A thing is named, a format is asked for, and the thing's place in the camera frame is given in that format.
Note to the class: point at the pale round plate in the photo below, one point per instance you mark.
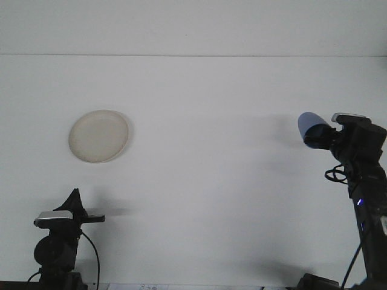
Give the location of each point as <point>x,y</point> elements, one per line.
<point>98,136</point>

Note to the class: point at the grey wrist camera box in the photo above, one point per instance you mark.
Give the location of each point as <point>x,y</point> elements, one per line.
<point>347,116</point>
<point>54,216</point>

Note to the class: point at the pale blue cup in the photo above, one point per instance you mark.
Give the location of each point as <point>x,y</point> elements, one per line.
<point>310,121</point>

